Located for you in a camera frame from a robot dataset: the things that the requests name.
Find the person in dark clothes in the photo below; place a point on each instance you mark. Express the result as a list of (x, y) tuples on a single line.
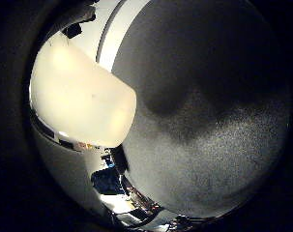
[(105, 181)]

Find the translucent white plastic cup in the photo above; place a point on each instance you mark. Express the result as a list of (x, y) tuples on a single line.
[(81, 96)]

